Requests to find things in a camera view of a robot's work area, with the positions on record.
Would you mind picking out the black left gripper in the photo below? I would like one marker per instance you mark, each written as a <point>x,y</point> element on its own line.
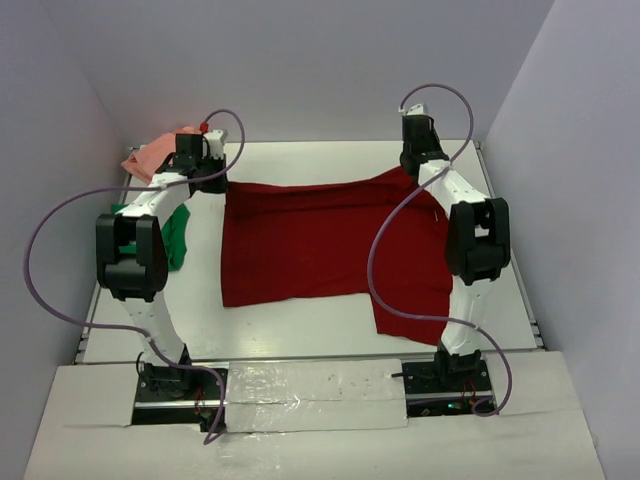
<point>220,186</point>

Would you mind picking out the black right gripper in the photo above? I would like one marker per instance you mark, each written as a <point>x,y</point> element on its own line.
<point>435,136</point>

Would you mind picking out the red t-shirt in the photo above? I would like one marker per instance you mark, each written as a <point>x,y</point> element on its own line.
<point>281,243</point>

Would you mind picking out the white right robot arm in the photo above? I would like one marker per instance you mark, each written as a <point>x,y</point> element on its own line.
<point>477,245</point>

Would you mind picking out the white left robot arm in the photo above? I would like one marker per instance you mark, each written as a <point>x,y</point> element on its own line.
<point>132,262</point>

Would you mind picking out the pink t-shirt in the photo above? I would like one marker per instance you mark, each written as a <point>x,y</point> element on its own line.
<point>144,162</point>

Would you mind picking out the green t-shirt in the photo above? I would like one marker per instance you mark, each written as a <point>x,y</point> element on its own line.
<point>173,233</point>

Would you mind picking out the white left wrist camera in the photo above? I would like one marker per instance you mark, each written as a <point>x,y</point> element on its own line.
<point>214,141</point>

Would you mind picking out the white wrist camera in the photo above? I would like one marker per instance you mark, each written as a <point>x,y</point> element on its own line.
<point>419,109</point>
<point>214,141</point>

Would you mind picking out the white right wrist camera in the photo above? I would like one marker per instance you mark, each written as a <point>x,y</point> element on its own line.
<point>419,109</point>

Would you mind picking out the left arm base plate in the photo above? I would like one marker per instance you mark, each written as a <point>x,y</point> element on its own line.
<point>158,384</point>

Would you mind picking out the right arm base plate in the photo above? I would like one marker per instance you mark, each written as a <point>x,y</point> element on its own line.
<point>447,387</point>

